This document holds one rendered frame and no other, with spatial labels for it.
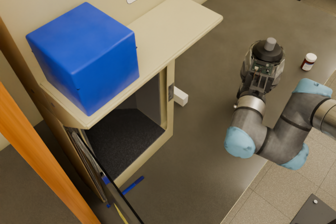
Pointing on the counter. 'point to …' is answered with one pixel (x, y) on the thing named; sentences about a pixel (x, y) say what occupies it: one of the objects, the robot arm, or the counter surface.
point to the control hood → (145, 53)
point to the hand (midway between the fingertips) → (264, 58)
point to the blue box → (86, 56)
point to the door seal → (112, 182)
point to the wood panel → (40, 157)
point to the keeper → (171, 92)
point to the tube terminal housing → (8, 28)
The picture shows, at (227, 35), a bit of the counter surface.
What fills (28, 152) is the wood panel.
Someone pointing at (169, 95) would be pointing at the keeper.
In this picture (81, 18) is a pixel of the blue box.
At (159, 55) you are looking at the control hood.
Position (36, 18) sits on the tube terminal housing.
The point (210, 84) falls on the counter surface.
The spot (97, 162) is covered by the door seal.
